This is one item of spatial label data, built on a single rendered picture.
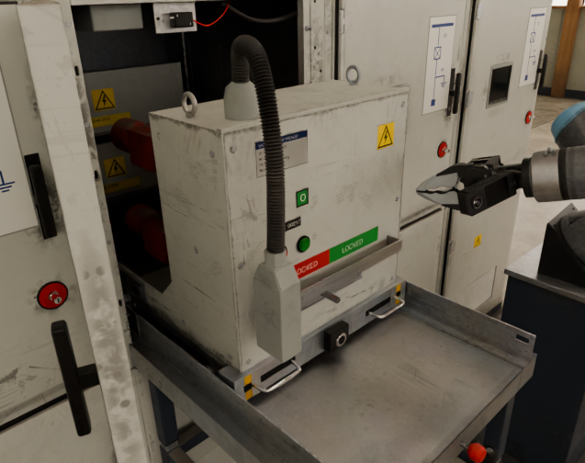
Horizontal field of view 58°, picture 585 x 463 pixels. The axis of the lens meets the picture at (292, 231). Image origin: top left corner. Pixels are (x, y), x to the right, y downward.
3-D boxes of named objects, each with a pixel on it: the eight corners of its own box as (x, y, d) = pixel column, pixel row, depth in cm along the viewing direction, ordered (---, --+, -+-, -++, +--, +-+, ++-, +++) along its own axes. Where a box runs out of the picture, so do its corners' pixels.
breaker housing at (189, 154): (397, 286, 131) (410, 86, 110) (240, 380, 100) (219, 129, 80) (264, 228, 165) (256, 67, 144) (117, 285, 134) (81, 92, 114)
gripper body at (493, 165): (474, 194, 105) (540, 188, 98) (463, 208, 98) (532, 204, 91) (468, 157, 103) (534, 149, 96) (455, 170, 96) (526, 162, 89)
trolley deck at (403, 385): (533, 376, 117) (537, 354, 115) (350, 570, 79) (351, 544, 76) (315, 272, 162) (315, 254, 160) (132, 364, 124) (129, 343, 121)
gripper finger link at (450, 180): (424, 183, 108) (469, 178, 102) (414, 192, 103) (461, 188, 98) (421, 168, 107) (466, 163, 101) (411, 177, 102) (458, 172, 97)
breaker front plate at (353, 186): (399, 287, 130) (412, 91, 110) (245, 381, 100) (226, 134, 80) (394, 286, 130) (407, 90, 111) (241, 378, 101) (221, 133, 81)
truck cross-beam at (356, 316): (404, 299, 133) (406, 278, 130) (236, 407, 100) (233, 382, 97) (388, 292, 136) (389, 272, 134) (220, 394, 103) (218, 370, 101)
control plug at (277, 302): (303, 352, 93) (301, 265, 85) (283, 365, 90) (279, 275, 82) (274, 333, 98) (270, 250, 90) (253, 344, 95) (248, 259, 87)
